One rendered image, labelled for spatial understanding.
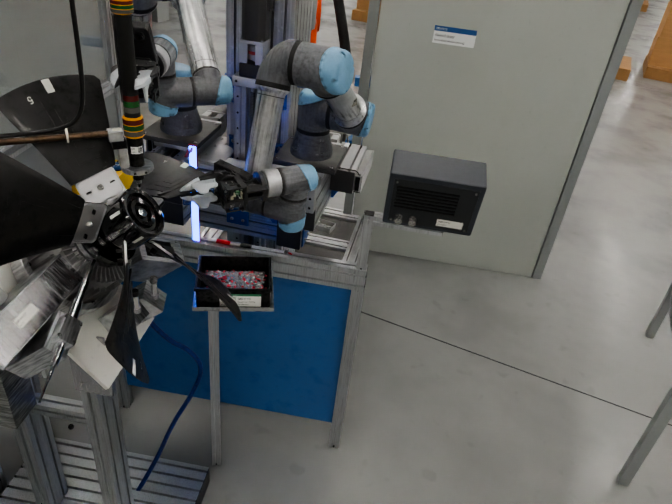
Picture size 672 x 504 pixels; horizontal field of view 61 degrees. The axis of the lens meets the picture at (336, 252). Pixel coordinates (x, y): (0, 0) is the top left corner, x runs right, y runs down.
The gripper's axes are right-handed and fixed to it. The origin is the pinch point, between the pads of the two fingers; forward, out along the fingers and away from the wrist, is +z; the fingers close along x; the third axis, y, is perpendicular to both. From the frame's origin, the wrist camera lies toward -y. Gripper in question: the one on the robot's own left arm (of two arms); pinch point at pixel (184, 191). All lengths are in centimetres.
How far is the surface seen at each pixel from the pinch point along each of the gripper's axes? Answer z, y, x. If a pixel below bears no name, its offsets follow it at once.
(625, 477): -146, 83, 106
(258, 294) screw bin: -17.2, 11.9, 30.7
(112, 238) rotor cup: 20.4, 16.4, -2.3
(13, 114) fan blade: 33.7, -6.9, -21.0
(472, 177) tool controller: -71, 25, -8
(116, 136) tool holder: 15.3, 3.2, -19.1
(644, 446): -146, 81, 87
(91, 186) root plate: 21.8, 4.4, -8.2
